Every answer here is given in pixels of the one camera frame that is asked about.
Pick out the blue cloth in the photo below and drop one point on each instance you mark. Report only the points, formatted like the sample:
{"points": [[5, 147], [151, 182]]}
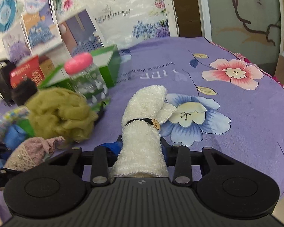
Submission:
{"points": [[14, 136]]}

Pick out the brown cardboard box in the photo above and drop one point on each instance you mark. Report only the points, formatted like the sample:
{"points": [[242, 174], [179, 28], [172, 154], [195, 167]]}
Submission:
{"points": [[46, 65]]}

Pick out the black coffee cup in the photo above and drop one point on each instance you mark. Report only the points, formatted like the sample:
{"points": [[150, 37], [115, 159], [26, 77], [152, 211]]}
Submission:
{"points": [[24, 91]]}

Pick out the purple floral table cloth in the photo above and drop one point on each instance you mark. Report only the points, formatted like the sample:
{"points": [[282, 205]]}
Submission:
{"points": [[229, 113]]}

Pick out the red cardboard box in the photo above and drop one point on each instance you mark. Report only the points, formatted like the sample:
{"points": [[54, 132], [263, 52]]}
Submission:
{"points": [[28, 70]]}

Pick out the black speaker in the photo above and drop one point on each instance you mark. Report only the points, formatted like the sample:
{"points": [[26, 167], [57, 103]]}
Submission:
{"points": [[6, 67]]}

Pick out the teal paper fan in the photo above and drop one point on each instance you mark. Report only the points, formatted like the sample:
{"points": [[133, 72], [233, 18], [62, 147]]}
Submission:
{"points": [[8, 11]]}

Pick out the olive green mesh sponge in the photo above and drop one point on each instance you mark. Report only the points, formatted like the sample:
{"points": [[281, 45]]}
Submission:
{"points": [[55, 112]]}

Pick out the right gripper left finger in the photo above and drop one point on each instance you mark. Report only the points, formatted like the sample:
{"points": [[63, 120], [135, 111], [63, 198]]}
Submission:
{"points": [[104, 157]]}

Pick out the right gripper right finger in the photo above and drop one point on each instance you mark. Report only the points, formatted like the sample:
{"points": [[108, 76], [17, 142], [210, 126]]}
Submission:
{"points": [[179, 158]]}

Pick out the plaid bedding poster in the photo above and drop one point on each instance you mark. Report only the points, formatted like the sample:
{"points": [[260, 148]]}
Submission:
{"points": [[81, 33]]}

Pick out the blue bedding poster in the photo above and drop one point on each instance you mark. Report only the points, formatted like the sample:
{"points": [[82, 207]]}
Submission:
{"points": [[41, 30]]}

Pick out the green cardboard box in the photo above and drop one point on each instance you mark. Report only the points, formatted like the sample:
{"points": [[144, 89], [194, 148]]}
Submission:
{"points": [[107, 59]]}

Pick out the purple bedding poster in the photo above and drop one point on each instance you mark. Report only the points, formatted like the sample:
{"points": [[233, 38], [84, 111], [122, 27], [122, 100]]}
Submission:
{"points": [[15, 44]]}

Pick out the floral bedding package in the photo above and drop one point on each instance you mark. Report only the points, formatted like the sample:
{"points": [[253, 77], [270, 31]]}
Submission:
{"points": [[121, 22]]}

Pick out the glass jar pink lid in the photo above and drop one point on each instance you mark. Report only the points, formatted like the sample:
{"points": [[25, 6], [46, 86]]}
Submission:
{"points": [[86, 79]]}

